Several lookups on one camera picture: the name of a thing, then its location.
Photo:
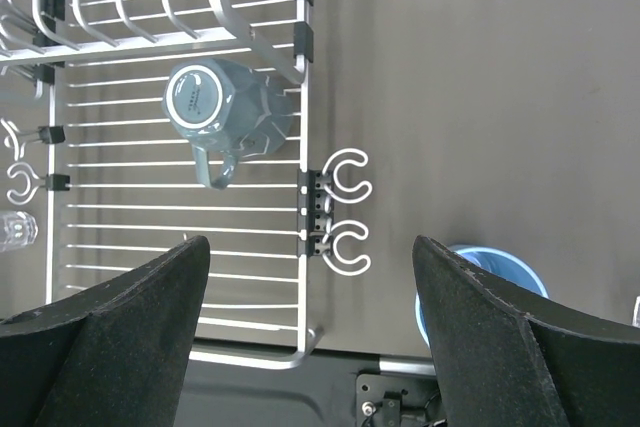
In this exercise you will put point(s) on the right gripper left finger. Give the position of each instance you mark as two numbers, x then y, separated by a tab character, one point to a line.
114	354

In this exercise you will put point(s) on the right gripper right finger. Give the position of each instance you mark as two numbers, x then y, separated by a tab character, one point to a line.
587	374

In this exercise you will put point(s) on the clear glass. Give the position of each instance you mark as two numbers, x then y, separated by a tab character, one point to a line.
18	230
636	313

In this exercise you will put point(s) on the grey-blue ceramic mug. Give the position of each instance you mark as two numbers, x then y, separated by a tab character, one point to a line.
227	112

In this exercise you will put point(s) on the blue plastic cup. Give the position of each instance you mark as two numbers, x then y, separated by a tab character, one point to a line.
469	313

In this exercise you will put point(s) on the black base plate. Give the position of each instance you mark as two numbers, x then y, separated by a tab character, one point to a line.
328	388

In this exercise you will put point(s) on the metal wire dish rack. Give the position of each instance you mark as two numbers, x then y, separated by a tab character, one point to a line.
92	147

